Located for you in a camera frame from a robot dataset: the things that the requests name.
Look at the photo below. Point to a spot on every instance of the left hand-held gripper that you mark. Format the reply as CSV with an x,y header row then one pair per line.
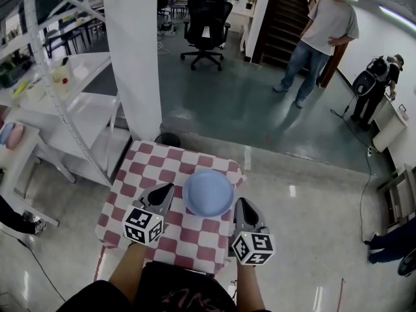
x,y
141,224

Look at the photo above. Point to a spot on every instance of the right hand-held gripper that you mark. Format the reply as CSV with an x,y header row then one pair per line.
x,y
255,247

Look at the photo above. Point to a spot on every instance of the blue big plate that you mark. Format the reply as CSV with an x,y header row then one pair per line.
x,y
208,193

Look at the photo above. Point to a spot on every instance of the person's right forearm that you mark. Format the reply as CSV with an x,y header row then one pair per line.
x,y
250,288

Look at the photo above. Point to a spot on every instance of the person's left forearm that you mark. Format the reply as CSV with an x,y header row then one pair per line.
x,y
128,271

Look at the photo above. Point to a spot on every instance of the red white checkered tablecloth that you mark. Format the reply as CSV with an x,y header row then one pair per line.
x,y
152,171

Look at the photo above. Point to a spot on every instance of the black waste bin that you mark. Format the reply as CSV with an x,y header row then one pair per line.
x,y
167,139

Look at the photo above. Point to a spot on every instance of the person's black printed shirt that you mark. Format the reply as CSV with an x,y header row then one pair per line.
x,y
178,291

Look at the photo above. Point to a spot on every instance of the white metal shelf rack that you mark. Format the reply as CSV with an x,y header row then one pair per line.
x,y
94,109

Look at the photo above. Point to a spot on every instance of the white square pillar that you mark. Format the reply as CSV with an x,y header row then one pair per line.
x,y
133,60

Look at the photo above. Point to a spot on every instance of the small white table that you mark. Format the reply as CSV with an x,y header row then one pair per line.
x,y
31,138

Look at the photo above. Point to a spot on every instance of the white cabinet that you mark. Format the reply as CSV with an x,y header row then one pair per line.
x,y
388,128

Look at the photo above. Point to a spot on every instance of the yellow object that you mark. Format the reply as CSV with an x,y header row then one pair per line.
x,y
21,87

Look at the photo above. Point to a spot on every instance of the grey round backpack device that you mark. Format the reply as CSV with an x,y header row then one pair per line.
x,y
369,76

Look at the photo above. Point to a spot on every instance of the black office chair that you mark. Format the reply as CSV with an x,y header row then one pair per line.
x,y
208,18

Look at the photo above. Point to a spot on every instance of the green plastic basket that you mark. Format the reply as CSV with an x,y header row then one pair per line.
x,y
13,73

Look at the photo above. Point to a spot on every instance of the dark wooden staircase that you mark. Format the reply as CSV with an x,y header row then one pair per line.
x,y
282,21

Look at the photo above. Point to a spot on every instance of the white desk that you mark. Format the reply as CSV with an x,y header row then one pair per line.
x,y
240,13

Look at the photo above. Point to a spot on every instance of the small potted plant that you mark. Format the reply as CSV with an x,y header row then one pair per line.
x,y
251,0

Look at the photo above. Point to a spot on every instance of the long tube light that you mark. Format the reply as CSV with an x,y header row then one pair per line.
x,y
396,15

